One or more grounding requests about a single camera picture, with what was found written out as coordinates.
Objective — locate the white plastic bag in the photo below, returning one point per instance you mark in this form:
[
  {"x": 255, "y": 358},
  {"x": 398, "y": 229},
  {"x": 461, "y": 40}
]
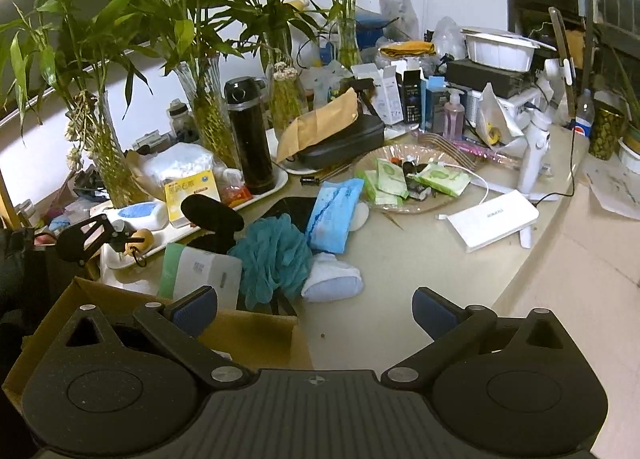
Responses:
[{"x": 175, "y": 164}]

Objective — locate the black carton box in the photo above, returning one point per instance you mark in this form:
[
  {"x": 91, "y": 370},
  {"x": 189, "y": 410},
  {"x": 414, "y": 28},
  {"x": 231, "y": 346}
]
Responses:
[{"x": 412, "y": 99}]

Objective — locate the white lotion bottle blue label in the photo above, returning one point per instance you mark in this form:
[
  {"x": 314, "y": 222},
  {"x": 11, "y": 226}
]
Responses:
[{"x": 137, "y": 216}]

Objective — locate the white sock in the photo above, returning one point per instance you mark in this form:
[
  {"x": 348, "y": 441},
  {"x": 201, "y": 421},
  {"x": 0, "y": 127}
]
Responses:
[{"x": 332, "y": 281}]

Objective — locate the clear plastic bag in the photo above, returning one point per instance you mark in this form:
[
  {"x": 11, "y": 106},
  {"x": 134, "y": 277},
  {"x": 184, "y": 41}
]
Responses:
[{"x": 400, "y": 9}]

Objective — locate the white plastic tray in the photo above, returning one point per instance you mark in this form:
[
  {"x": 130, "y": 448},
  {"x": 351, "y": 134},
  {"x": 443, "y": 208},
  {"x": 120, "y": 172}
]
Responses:
[{"x": 160, "y": 239}]

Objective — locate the small glass vase with bamboo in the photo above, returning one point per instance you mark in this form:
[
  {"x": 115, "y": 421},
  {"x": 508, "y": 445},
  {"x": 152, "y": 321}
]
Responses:
[{"x": 348, "y": 46}]

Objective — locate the blue dish cloth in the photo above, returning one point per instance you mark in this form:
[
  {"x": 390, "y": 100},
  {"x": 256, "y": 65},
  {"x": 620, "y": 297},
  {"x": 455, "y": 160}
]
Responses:
[{"x": 332, "y": 211}]

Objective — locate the white power bank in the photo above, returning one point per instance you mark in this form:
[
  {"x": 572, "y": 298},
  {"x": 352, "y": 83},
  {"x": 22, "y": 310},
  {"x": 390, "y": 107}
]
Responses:
[{"x": 492, "y": 219}]

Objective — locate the white handheld gimbal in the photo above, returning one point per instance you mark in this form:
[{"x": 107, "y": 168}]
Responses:
[{"x": 537, "y": 139}]

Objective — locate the brown cardboard box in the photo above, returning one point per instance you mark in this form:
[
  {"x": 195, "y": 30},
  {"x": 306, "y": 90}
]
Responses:
[{"x": 250, "y": 339}]

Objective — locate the green and white tissue pack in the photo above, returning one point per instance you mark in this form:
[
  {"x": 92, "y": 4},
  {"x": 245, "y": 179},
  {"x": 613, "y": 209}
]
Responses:
[{"x": 200, "y": 271}]

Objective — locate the glass vase with dried flowers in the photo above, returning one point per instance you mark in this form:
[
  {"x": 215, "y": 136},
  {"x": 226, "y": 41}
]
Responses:
[{"x": 107, "y": 159}]

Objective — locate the black phone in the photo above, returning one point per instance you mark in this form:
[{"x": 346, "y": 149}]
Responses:
[{"x": 295, "y": 211}]

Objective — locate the wide glass vase with bamboo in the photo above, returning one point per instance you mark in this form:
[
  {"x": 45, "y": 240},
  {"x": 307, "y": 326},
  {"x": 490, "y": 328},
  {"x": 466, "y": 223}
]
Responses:
[{"x": 210, "y": 114}]

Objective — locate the blue label soda bottle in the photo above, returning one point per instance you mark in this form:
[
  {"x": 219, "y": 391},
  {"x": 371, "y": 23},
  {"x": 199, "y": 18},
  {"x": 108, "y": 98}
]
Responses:
[{"x": 584, "y": 119}]

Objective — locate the brown paper envelope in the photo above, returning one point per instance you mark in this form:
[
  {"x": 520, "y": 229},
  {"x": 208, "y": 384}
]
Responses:
[{"x": 320, "y": 121}]

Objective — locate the yellow folded cloth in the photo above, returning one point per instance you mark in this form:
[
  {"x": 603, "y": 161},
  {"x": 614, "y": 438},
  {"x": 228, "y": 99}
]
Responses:
[{"x": 407, "y": 49}]

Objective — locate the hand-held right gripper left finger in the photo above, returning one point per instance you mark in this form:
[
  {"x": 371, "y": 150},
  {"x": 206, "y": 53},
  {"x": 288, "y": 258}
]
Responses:
[{"x": 196, "y": 310}]

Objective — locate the black flat box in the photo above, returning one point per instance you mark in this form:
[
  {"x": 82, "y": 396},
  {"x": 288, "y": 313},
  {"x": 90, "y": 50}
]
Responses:
[{"x": 485, "y": 76}]

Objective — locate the black zip case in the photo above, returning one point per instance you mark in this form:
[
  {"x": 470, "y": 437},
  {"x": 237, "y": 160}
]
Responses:
[{"x": 345, "y": 141}]

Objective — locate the slim glass vase with bamboo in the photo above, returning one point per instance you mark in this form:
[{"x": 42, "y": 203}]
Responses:
[{"x": 285, "y": 99}]

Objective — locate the teal mesh bath loofah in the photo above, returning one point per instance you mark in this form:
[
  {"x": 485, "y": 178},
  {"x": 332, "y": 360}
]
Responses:
[{"x": 272, "y": 259}]

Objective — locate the white round cotton pad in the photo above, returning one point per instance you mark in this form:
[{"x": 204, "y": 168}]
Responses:
[{"x": 361, "y": 216}]

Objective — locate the red foil packet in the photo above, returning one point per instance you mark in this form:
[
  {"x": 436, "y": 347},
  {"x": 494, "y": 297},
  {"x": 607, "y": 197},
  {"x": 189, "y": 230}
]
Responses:
[{"x": 235, "y": 195}]

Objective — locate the black thermos flask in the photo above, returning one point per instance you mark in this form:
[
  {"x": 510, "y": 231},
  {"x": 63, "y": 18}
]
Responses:
[{"x": 247, "y": 139}]

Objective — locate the pink hand soap bottle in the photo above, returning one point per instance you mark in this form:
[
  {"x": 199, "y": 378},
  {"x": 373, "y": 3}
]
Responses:
[{"x": 454, "y": 116}]

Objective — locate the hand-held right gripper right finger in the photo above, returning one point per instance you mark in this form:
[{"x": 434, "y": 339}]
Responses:
[{"x": 436, "y": 315}]

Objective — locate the crumpled white paper bag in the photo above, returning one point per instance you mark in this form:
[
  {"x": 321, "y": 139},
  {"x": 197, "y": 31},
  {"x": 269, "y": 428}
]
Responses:
[{"x": 495, "y": 114}]

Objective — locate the white plastic food container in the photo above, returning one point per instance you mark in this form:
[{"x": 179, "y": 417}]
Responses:
[{"x": 500, "y": 51}]

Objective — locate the yellow medicine box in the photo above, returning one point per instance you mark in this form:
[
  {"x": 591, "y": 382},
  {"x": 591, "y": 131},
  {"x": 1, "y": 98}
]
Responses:
[{"x": 192, "y": 199}]

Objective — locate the blue carton box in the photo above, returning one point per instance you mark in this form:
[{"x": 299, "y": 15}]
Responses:
[{"x": 432, "y": 104}]

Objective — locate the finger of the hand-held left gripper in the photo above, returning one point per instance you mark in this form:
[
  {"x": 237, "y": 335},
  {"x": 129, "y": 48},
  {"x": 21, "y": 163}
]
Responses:
[{"x": 80, "y": 241}]

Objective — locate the white carton box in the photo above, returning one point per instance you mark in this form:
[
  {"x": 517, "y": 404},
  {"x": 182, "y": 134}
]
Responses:
[{"x": 387, "y": 96}]

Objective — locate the sheet of white paper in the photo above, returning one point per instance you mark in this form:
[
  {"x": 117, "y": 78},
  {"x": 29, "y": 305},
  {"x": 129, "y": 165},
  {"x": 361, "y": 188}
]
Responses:
[{"x": 612, "y": 189}]

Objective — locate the black knit glove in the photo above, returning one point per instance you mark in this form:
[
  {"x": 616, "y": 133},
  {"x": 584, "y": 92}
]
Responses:
[
  {"x": 212, "y": 218},
  {"x": 212, "y": 244}
]

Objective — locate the green wet wipe packet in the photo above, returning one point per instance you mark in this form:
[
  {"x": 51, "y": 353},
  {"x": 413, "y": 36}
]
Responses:
[
  {"x": 442, "y": 180},
  {"x": 392, "y": 179}
]

